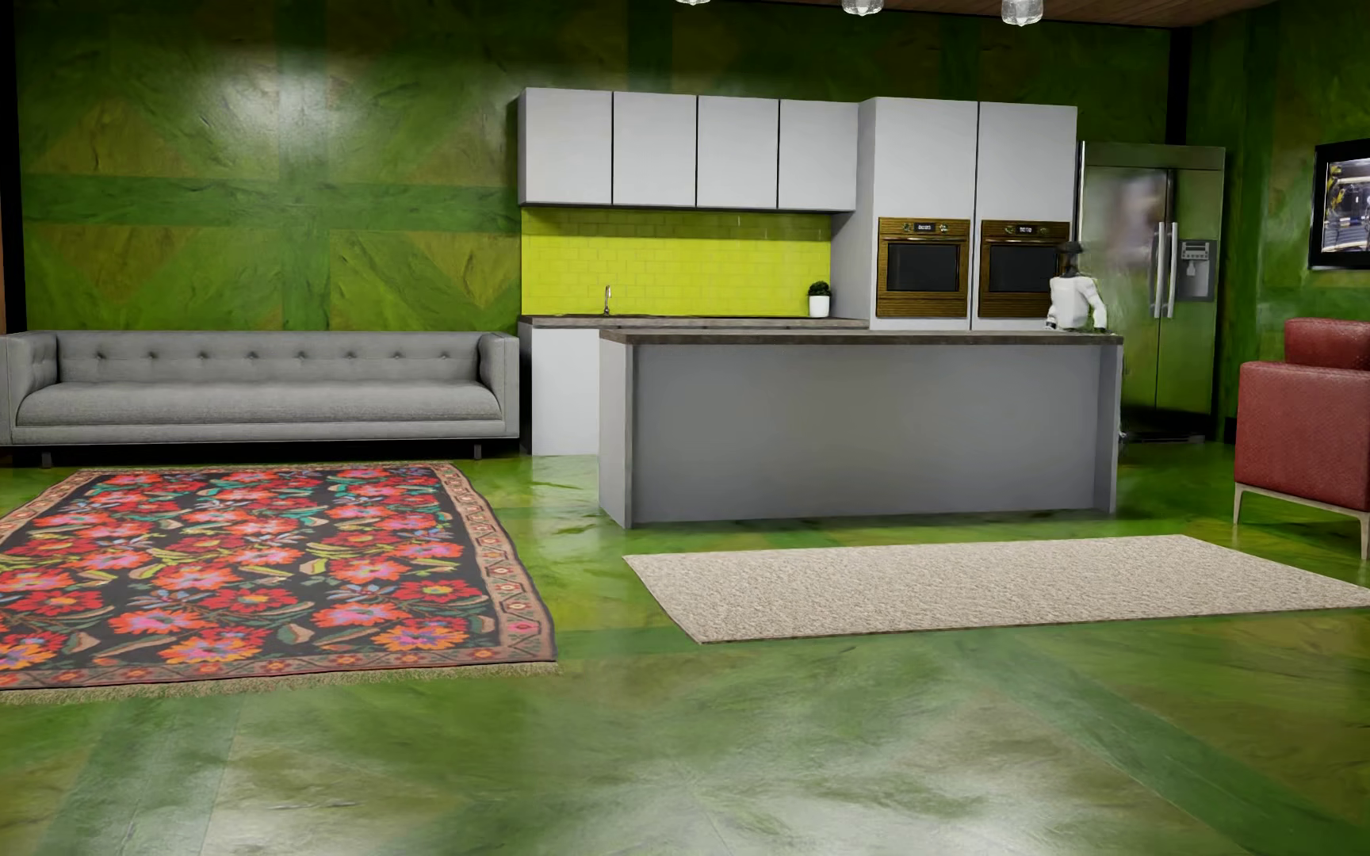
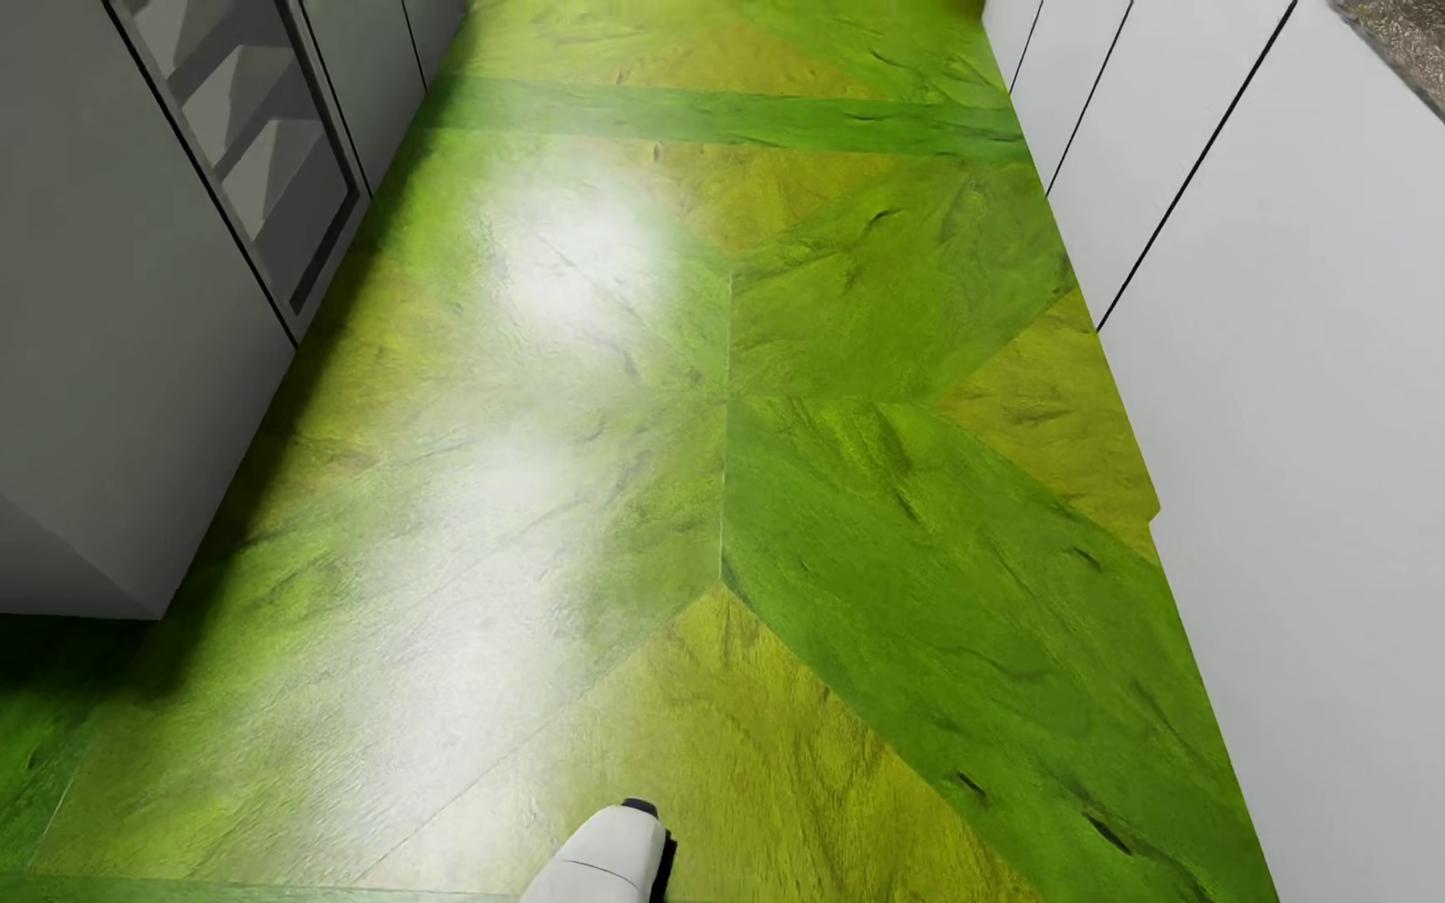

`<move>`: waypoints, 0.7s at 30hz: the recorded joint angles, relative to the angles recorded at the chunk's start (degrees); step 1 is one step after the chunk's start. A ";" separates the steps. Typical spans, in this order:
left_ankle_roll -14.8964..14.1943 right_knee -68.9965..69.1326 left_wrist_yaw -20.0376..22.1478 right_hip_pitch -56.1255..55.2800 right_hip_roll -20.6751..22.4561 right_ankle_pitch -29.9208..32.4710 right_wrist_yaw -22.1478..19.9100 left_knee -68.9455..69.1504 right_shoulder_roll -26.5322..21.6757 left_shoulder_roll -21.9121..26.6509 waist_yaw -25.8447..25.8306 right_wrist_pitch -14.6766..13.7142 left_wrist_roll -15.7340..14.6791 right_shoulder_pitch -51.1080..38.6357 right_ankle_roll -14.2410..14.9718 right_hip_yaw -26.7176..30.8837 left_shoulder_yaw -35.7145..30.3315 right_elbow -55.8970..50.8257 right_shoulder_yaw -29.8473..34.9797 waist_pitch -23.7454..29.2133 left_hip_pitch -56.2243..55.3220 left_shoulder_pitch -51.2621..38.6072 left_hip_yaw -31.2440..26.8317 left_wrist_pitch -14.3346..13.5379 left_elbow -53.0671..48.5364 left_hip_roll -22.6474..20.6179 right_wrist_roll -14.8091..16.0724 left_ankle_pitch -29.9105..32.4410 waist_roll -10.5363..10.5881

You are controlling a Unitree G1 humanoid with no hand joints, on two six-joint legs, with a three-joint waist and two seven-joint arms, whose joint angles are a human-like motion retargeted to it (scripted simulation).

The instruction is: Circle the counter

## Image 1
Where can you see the small potted green plant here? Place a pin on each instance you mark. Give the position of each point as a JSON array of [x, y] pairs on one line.
[[818, 297]]

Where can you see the white tall oven cabinet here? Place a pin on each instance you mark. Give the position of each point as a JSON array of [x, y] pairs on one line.
[[970, 155]]

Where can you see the white base counter with worktop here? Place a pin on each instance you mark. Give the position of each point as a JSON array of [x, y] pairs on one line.
[[566, 380]]

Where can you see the beige shaggy rug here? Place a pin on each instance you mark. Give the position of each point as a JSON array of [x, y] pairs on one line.
[[994, 585]]

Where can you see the white humanoid robot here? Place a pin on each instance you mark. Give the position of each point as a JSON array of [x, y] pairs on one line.
[[1074, 300]]

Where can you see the grey tufted sofa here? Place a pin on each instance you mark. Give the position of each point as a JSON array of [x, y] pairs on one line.
[[251, 387]]

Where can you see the gold built-in wall oven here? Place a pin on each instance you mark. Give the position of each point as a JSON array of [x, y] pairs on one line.
[[922, 268], [1020, 269]]

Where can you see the white upper wall cabinets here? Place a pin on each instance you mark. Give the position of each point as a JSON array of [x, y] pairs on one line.
[[685, 149]]

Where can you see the grey kitchen island counter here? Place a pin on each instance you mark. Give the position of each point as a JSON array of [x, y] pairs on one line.
[[863, 422]]

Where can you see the red floral patterned rug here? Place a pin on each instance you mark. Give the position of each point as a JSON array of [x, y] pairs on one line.
[[233, 571]]

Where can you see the red armchair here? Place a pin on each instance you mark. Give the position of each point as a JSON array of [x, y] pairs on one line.
[[1339, 428]]

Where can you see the stainless steel refrigerator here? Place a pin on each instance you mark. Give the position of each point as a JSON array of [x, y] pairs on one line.
[[1173, 285]]

